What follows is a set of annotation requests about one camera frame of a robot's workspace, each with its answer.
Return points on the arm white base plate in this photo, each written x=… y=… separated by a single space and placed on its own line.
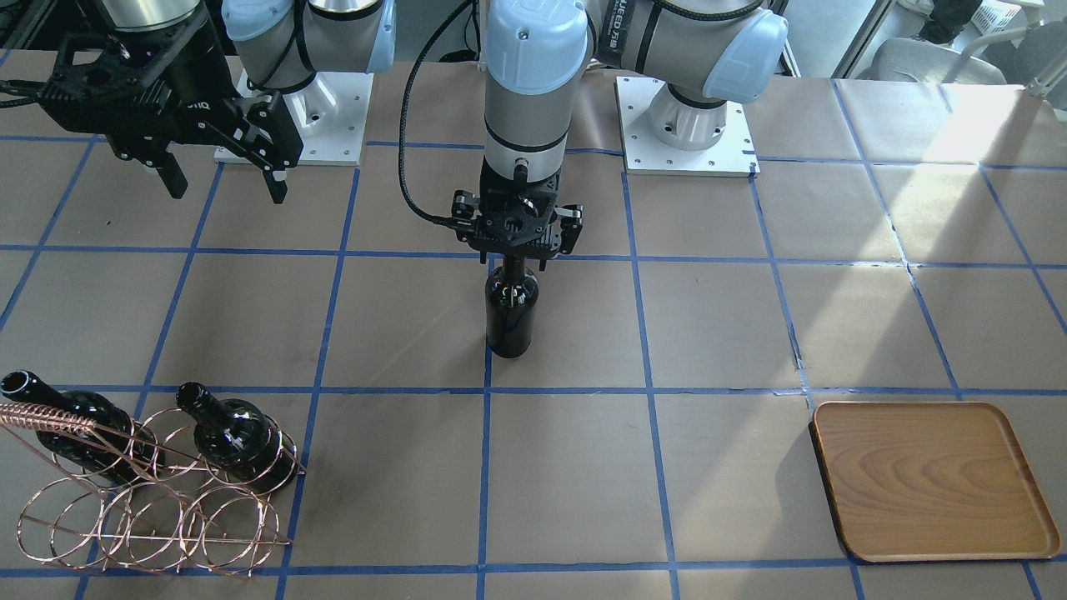
x=663 y=136
x=330 y=114

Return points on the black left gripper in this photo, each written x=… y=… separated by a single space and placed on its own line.
x=570 y=227

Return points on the wooden tray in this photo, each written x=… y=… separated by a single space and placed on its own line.
x=927 y=482

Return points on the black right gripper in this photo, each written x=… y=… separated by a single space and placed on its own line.
x=190 y=81

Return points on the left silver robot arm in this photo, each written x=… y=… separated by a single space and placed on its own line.
x=707 y=57

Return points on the copper wire bottle rack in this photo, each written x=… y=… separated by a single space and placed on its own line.
x=186 y=514

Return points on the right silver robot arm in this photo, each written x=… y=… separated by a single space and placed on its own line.
x=270 y=46

